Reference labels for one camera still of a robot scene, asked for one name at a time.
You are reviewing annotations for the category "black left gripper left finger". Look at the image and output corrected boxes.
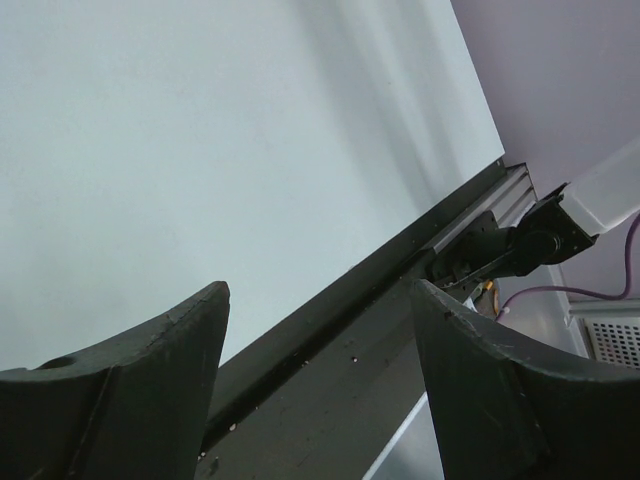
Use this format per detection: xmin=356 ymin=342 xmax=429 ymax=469
xmin=1 ymin=281 xmax=230 ymax=479

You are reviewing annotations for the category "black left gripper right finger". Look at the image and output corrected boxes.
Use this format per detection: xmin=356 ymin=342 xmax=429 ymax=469
xmin=411 ymin=280 xmax=639 ymax=479

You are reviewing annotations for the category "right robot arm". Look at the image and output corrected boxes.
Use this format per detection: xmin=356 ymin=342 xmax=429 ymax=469
xmin=426 ymin=140 xmax=639 ymax=300

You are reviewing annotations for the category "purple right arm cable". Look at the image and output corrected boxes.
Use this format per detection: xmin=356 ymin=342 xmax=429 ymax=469
xmin=494 ymin=212 xmax=640 ymax=319

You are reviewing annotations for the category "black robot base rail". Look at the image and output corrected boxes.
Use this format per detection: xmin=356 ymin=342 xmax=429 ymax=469
xmin=196 ymin=162 xmax=534 ymax=479

